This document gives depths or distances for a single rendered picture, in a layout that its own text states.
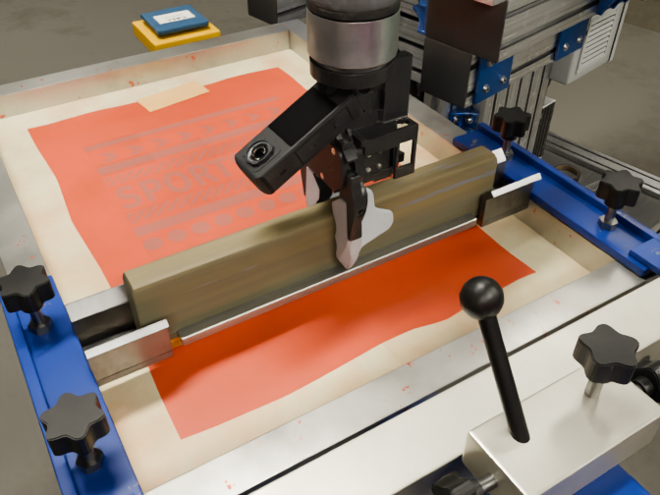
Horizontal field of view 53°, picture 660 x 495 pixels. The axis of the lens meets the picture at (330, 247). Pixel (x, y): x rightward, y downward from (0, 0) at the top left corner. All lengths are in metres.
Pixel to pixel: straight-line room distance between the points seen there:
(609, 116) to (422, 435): 2.82
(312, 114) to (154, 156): 0.41
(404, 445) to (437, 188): 0.31
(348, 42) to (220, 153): 0.44
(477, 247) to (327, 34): 0.34
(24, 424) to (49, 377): 1.32
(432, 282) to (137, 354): 0.31
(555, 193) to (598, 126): 2.34
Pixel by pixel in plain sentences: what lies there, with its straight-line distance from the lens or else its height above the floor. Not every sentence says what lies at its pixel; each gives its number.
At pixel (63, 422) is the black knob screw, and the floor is 1.06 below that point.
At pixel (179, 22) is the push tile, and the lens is 1.34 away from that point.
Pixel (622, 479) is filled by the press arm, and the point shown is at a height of 1.04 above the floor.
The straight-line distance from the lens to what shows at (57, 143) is 1.02.
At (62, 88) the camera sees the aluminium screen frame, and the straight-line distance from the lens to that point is 1.12.
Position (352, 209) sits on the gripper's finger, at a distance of 0.60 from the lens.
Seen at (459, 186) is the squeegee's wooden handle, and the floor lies 1.04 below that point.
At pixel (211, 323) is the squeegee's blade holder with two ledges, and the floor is 0.99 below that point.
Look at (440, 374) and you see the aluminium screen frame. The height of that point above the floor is 0.99.
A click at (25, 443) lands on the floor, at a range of 1.89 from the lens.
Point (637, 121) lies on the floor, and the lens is 3.25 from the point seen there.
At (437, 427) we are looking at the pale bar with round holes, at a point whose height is 1.04.
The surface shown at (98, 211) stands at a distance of 0.86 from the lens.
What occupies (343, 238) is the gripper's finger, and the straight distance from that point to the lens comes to 0.63.
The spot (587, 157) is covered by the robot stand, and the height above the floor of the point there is 0.23.
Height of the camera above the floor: 1.44
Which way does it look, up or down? 40 degrees down
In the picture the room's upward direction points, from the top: straight up
